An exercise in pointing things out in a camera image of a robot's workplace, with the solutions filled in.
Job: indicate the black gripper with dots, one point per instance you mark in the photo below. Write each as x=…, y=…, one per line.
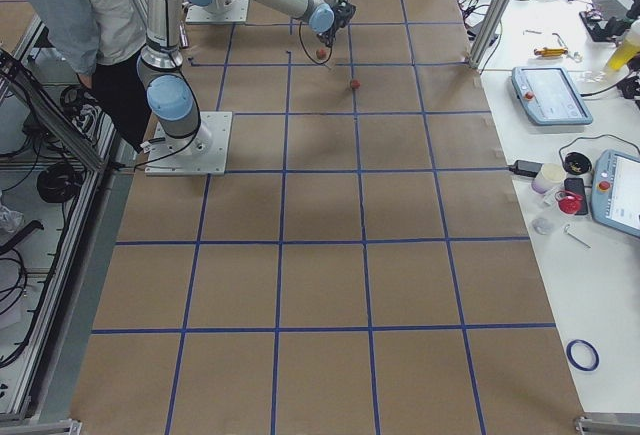
x=334, y=26

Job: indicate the strawberry pair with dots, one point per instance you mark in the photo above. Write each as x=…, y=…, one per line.
x=321, y=53

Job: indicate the teach pendant far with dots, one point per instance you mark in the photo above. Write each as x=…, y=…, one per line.
x=549, y=97

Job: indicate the teach pendant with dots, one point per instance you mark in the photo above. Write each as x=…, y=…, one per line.
x=615, y=192
x=549, y=97

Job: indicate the person in grey jacket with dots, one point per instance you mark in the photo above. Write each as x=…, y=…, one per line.
x=101, y=40

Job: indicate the black power adapter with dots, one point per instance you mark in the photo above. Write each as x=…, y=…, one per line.
x=525, y=168

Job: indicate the white paper cup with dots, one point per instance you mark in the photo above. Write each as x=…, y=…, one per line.
x=549, y=176

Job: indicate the red round object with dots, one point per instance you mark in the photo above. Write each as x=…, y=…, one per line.
x=568, y=202

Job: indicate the teach pendant near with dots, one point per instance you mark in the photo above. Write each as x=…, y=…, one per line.
x=615, y=192

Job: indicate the blue tape roll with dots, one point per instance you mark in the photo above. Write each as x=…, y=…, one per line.
x=582, y=355

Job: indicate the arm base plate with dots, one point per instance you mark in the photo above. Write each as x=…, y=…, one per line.
x=207, y=154
x=218, y=12

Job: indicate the aluminium frame post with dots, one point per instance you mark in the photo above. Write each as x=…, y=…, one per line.
x=489, y=25

